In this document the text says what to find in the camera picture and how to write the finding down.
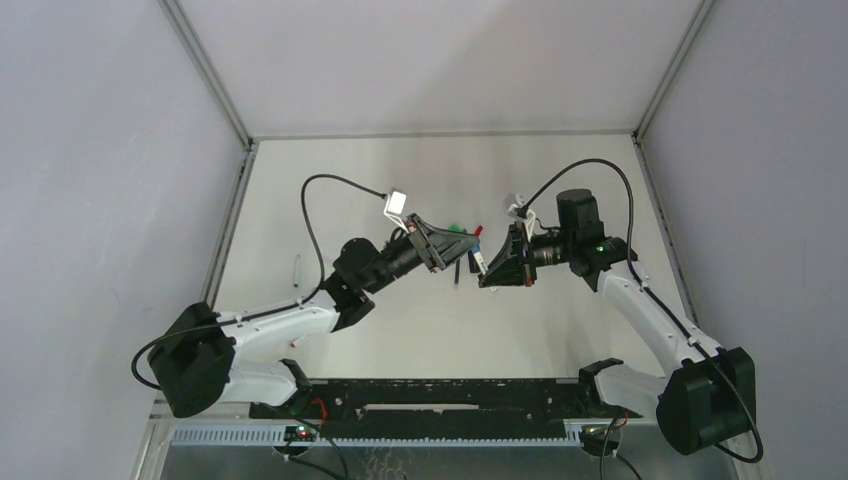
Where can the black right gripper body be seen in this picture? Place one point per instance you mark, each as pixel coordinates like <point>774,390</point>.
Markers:
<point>520,254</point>

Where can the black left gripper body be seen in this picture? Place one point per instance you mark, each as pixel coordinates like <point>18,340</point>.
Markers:
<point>423,244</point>

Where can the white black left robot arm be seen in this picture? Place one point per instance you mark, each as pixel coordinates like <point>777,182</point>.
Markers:
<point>207,357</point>

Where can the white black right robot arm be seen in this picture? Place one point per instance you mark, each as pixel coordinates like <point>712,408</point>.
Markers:
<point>705,395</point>

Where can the black green highlighter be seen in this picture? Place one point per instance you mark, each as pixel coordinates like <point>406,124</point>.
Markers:
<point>473,267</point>

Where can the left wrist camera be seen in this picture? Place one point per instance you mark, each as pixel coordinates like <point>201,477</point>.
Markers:
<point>395,202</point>

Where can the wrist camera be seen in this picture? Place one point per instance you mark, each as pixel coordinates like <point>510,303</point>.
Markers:
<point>514,206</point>
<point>395,202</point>

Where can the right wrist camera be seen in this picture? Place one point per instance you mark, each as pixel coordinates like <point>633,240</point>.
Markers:
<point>514,206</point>

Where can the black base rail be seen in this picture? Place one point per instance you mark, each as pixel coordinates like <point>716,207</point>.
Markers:
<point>443,409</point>

